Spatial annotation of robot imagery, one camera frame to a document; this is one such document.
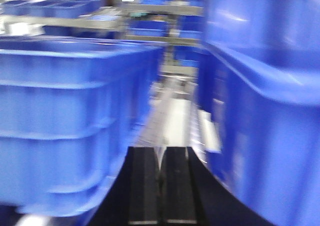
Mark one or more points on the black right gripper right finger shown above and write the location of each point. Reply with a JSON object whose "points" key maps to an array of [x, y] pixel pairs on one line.
{"points": [[191, 195]]}

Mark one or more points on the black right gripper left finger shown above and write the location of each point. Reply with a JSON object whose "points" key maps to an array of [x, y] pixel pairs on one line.
{"points": [[134, 196]]}

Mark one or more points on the blue box at left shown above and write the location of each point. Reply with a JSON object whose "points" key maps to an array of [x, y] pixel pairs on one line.
{"points": [[68, 109]]}

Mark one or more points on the metal shelf rack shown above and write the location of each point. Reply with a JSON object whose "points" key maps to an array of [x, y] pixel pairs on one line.
{"points": [[121, 20]]}

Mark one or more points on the blue crate at right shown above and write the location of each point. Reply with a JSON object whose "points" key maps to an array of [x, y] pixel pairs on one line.
{"points": [[265, 80]]}

